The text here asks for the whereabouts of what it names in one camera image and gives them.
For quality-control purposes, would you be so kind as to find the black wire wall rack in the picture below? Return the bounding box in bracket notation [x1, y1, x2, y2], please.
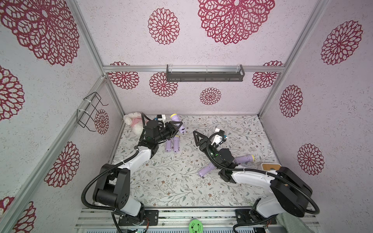
[76, 92, 109, 135]

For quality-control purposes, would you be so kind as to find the green round disc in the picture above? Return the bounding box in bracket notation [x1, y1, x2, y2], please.
[188, 219, 204, 233]

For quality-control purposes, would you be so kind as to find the purple flashlight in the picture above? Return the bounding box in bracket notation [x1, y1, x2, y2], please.
[170, 114, 186, 134]
[165, 140, 173, 152]
[173, 136, 180, 153]
[234, 155, 254, 164]
[198, 163, 216, 178]

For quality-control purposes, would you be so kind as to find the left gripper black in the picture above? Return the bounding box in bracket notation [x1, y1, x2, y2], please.
[155, 121, 183, 144]

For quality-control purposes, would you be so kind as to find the black wall shelf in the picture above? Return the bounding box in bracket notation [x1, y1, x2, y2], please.
[166, 65, 245, 83]

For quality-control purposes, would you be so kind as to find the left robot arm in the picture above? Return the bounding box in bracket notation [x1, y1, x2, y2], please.
[81, 114, 183, 225]

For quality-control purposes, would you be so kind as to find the white plush toy pink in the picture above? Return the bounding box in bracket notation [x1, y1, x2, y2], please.
[123, 112, 143, 136]

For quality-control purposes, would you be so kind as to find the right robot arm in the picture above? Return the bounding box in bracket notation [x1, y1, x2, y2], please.
[193, 130, 320, 232]

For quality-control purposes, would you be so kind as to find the green cloth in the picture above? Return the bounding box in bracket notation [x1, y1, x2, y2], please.
[276, 212, 314, 233]

